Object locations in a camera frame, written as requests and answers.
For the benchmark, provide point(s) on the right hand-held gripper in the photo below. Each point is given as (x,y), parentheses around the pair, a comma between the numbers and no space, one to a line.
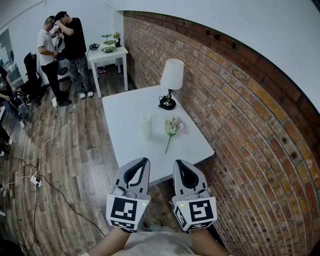
(202,211)

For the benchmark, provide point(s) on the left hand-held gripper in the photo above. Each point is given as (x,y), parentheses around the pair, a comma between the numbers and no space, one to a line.
(122,211)

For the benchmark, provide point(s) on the white vase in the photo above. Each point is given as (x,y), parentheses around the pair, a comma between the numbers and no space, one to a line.
(146,126)

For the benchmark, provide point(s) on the pink flowers with green stem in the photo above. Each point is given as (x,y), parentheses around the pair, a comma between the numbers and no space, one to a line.
(172,126)

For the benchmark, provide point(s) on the person's right forearm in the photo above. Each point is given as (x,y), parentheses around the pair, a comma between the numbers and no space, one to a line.
(207,243)

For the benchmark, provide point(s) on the person's left forearm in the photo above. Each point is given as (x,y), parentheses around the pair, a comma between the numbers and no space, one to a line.
(112,241)

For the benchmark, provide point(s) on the person's light shirt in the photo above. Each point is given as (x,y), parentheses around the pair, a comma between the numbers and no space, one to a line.
(160,243)

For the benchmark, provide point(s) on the table lamp with white shade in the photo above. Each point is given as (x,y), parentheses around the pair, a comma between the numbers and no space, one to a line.
(172,73)

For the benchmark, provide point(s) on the white power adapter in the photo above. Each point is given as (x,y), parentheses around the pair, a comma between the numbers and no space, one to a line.
(54,102)

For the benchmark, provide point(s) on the pair of shoes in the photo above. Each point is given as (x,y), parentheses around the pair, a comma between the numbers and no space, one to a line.
(102,70)

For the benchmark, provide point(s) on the small white side table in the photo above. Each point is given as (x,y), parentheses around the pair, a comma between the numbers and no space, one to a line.
(107,55)

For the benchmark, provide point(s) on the green tiered tray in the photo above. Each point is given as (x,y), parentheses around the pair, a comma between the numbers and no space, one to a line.
(108,48)

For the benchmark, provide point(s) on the small potted plant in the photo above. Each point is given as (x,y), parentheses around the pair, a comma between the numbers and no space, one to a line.
(117,41)

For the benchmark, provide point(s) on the black office chair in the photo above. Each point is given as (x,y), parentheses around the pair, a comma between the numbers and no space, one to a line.
(32,75)

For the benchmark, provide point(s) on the glass window panel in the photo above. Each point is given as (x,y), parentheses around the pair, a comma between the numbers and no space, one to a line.
(7,55)

